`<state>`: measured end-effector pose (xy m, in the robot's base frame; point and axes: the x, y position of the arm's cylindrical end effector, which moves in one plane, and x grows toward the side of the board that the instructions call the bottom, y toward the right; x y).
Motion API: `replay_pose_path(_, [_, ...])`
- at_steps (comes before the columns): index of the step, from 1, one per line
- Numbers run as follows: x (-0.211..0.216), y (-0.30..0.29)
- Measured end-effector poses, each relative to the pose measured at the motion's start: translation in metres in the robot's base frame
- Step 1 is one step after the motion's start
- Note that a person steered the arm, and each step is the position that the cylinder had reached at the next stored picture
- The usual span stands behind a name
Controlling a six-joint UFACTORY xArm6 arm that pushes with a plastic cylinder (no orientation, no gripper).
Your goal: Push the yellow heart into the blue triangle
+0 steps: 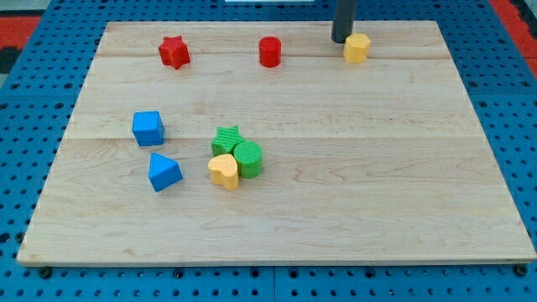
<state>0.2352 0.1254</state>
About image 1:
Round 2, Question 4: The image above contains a yellow hexagon block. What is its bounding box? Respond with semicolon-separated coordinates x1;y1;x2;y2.
343;34;371;64

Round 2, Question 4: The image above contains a green cylinder block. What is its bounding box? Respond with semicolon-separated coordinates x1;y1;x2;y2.
233;141;263;179

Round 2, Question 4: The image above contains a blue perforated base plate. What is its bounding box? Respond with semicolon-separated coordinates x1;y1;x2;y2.
1;1;536;301

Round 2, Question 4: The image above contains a red star block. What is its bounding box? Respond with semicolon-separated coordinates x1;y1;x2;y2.
159;35;190;70

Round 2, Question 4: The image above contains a blue triangle block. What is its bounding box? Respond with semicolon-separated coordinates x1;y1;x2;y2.
148;153;183;192

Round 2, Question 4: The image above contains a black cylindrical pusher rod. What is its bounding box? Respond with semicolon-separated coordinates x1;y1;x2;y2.
331;0;357;44

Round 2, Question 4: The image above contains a wooden board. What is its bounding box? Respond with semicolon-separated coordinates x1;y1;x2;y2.
17;21;536;268

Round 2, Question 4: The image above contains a green star block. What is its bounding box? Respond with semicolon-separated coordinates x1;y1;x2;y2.
211;126;244;156

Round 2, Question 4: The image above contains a yellow heart block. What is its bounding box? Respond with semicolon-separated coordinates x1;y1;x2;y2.
208;154;239;190

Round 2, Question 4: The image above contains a red cylinder block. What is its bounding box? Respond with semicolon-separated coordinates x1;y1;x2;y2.
258;36;282;68

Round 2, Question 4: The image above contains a blue cube block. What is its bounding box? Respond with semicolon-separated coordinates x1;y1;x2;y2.
132;111;164;147

